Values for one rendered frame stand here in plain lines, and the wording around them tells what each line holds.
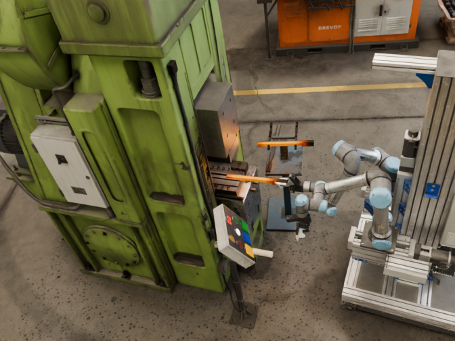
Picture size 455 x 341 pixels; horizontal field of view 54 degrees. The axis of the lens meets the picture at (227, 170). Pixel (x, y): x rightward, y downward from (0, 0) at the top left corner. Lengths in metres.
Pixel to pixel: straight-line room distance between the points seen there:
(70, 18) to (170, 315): 2.51
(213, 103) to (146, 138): 0.47
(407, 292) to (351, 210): 1.05
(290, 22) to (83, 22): 4.34
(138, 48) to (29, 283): 2.95
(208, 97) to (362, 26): 3.94
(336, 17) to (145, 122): 4.14
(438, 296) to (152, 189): 2.24
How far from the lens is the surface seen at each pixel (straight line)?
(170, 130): 2.60
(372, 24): 6.49
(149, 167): 3.00
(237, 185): 3.30
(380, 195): 2.61
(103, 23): 2.31
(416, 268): 3.23
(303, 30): 6.45
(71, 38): 2.49
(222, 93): 2.86
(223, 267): 3.58
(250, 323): 3.74
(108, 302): 4.19
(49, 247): 4.83
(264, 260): 4.06
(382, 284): 3.73
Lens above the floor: 3.38
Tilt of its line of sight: 44 degrees down
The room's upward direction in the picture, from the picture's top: 11 degrees counter-clockwise
